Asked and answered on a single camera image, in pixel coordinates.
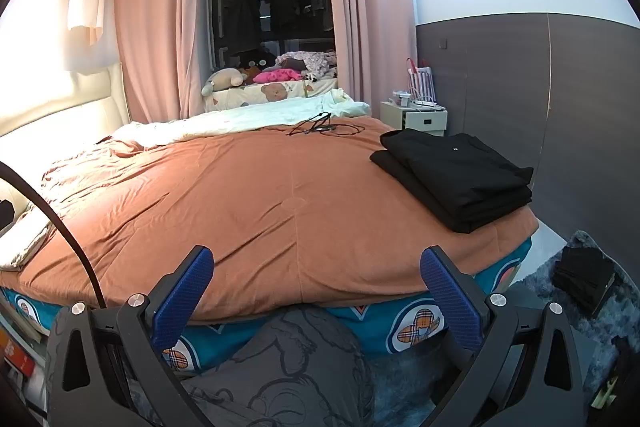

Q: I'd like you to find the pink striped bag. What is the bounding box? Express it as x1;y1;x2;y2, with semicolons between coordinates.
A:
406;57;439;105

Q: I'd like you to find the white nightstand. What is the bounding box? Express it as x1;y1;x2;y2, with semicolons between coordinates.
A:
380;99;449;138

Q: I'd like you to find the red box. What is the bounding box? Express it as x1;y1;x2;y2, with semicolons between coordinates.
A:
0;332;37;374

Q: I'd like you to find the teal printed bed sheet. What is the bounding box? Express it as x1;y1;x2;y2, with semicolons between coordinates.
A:
0;237;533;373

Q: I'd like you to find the white padded headboard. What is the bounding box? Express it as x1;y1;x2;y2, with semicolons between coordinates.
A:
0;62;132;170

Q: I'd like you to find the cream plush toy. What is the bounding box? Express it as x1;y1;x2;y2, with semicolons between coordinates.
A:
201;68;247;96

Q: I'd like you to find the black garment with small logo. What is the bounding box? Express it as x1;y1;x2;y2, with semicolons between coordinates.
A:
380;130;535;220

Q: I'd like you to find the pile of black clothes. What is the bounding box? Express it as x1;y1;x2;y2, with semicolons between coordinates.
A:
550;244;619;319

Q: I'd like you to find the orange blanket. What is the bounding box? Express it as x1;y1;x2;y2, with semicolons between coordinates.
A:
0;114;540;323

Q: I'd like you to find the dark hanging coat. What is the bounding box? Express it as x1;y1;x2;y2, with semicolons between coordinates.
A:
222;0;262;58

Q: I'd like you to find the bear print cushion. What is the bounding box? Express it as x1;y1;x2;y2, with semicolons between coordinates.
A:
204;79;341;112

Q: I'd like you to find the white quilt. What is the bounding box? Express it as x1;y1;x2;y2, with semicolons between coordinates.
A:
110;89;372;145

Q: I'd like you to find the plain black folded garment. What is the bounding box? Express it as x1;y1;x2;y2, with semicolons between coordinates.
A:
370;150;533;234

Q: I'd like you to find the grey patterned pillow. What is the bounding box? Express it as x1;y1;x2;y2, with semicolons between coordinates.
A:
180;306;377;427

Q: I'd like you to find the white pillow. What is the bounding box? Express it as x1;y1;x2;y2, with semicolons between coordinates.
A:
0;202;57;271

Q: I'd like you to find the pink curtain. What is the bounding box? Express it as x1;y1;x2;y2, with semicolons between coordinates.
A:
322;0;417;104
114;0;202;124

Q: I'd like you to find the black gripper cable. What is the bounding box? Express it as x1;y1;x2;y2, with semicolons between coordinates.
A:
0;161;107;309

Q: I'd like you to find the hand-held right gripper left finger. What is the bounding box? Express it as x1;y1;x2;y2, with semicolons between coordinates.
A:
47;245;216;427

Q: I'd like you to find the black earphone cable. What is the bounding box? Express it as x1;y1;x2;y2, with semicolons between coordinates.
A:
287;111;360;138

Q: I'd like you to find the black plush toy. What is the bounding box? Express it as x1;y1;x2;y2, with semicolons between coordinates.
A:
239;49;277;70

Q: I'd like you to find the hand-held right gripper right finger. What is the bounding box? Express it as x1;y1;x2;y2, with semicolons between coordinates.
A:
419;246;587;427

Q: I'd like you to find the floral cloth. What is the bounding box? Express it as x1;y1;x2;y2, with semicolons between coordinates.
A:
276;49;339;80

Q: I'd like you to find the pink plush cushion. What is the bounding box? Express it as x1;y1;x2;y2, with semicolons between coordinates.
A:
252;69;303;84

